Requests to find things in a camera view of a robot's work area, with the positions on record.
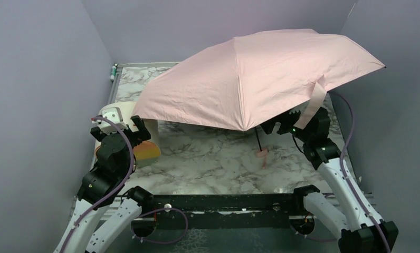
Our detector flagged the pink folding umbrella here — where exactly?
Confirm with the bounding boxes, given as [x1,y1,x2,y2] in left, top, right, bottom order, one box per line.
[131,28,387,170]

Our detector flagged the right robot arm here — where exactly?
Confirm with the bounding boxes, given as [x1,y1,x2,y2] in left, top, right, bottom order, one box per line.
[260,108,398,252]

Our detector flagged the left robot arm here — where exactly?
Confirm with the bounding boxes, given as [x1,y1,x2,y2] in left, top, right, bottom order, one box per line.
[55,114,152,252]

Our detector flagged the cream cylindrical umbrella bin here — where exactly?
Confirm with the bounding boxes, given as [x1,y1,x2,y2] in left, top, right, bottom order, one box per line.
[98,101,161,163]

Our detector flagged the green white marker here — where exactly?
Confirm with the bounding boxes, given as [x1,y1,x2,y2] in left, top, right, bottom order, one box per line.
[110,65,117,81]

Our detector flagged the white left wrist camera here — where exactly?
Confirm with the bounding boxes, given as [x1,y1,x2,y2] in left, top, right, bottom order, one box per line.
[98,107,127,134]

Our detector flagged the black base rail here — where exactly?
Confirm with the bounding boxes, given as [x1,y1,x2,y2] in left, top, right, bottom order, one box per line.
[119,193,326,231]

